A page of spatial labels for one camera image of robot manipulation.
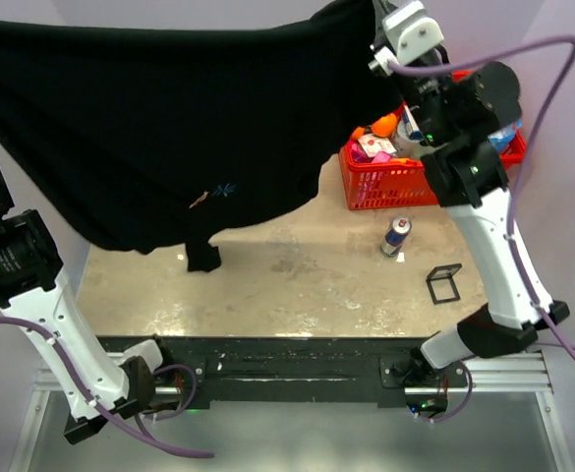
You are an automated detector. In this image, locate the black square frame stand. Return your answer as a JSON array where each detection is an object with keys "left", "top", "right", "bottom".
[{"left": 426, "top": 263, "right": 463, "bottom": 305}]

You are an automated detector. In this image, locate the blue plastic bag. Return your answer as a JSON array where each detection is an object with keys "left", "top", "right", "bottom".
[{"left": 488, "top": 119, "right": 522, "bottom": 152}]

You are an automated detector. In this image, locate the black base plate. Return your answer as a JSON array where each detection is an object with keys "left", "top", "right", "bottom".
[{"left": 117, "top": 336, "right": 468, "bottom": 412}]

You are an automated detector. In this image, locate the aluminium rail frame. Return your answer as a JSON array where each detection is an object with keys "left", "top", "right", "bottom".
[{"left": 9, "top": 304, "right": 575, "bottom": 472}]

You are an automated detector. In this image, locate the right orange fruit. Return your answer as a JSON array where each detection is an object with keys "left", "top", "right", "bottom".
[{"left": 370, "top": 113, "right": 398, "bottom": 138}]

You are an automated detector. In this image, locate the left orange fruit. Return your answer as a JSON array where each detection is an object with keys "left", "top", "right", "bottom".
[{"left": 350, "top": 127, "right": 368, "bottom": 141}]

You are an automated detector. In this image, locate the energy drink can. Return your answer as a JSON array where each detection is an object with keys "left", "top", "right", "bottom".
[{"left": 380, "top": 216, "right": 412, "bottom": 257}]

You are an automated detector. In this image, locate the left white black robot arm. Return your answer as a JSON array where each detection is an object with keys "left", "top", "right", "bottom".
[{"left": 0, "top": 170, "right": 209, "bottom": 458}]

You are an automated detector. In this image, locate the orange fruit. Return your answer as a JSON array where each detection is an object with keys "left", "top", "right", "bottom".
[
  {"left": 370, "top": 113, "right": 398, "bottom": 138},
  {"left": 350, "top": 127, "right": 368, "bottom": 141}
]

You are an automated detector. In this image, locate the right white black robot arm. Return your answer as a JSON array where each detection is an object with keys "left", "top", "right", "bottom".
[{"left": 370, "top": 1, "right": 569, "bottom": 386}]

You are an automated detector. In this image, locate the red plastic basket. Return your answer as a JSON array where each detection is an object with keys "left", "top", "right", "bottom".
[{"left": 338, "top": 62, "right": 526, "bottom": 209}]

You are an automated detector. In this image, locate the pink white packet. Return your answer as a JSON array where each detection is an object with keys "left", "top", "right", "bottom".
[{"left": 357, "top": 134, "right": 397, "bottom": 157}]

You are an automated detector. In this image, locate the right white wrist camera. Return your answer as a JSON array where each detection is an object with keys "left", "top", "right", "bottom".
[{"left": 369, "top": 1, "right": 444, "bottom": 77}]

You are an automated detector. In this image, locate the black t-shirt garment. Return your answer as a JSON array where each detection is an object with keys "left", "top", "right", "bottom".
[{"left": 0, "top": 1, "right": 402, "bottom": 271}]

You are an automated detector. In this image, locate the blue white box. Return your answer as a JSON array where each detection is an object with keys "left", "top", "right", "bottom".
[{"left": 401, "top": 104, "right": 423, "bottom": 142}]

